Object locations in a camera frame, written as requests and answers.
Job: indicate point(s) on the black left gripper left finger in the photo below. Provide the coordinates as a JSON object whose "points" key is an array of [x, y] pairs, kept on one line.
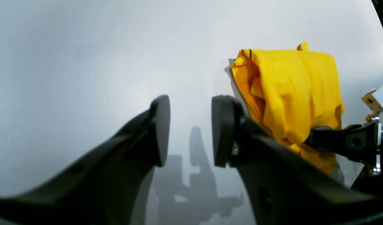
{"points": [[101, 187]]}

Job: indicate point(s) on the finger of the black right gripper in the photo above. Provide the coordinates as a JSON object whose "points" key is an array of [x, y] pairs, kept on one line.
{"points": [[356, 142]]}

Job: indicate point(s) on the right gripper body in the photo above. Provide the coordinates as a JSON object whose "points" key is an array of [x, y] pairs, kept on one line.
{"points": [[370, 179]]}

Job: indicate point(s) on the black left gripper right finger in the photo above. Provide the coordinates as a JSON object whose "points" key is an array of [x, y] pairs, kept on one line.
{"points": [[283, 188]]}

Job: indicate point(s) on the yellow T-shirt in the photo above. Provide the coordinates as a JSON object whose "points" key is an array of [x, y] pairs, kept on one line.
{"points": [[289, 92]]}

